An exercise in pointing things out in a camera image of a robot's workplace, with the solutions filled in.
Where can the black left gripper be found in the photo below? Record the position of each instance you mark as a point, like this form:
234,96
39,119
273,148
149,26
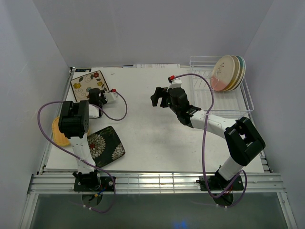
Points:
102,92

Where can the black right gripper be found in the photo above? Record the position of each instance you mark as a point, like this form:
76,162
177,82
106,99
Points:
160,92

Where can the square floral cream plate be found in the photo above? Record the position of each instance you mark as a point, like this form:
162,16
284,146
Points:
81,85

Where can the black floral square plate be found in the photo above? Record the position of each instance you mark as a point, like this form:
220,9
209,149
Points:
105,146

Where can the cream and pink round plate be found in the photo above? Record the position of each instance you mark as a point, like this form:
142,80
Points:
222,73

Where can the cream and yellow round plate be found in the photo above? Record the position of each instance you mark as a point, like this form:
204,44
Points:
236,72

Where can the cream and blue round plate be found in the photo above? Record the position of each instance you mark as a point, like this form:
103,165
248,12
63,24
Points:
243,69

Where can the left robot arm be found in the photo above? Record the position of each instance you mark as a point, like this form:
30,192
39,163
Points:
74,124

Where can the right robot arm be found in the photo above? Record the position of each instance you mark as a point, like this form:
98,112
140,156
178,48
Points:
242,138

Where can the papers at table back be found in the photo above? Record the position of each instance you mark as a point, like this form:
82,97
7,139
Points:
158,66

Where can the yellow woven square mat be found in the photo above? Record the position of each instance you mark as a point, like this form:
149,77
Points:
59,138

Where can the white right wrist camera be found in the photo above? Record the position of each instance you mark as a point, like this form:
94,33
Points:
174,82

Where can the white wire dish rack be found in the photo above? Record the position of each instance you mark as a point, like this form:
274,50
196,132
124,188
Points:
233,104

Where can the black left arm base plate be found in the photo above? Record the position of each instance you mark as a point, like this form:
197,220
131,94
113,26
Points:
94,185

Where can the aluminium table frame rail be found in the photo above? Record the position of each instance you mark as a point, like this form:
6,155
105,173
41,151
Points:
151,183

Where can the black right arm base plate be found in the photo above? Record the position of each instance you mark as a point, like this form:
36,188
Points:
219,185

